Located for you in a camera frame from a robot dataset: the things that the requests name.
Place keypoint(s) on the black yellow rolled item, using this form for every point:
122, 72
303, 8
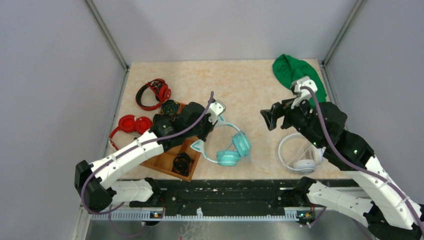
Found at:
170, 107

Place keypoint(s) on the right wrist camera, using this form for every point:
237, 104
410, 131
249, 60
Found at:
302, 88

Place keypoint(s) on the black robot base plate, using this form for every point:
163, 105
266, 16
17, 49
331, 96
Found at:
226, 198

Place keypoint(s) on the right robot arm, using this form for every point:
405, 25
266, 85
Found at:
388, 213

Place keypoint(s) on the red and black headphones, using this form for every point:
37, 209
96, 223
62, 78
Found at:
159, 89

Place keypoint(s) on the green cloth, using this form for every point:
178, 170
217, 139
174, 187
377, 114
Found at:
288, 69

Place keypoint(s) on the grey slotted cable duct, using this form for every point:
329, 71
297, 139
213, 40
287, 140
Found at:
155, 215

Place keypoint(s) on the red and white headphones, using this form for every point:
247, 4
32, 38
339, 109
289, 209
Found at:
131, 125

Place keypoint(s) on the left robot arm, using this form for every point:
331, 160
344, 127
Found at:
98, 183

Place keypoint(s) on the black orange rolled item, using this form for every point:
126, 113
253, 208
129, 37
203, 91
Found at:
182, 164

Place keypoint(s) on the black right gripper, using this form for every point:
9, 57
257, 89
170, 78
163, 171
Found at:
278, 109

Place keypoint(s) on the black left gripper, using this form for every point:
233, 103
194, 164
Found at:
210, 126

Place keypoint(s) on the teal cat-ear headphones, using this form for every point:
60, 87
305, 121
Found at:
238, 148

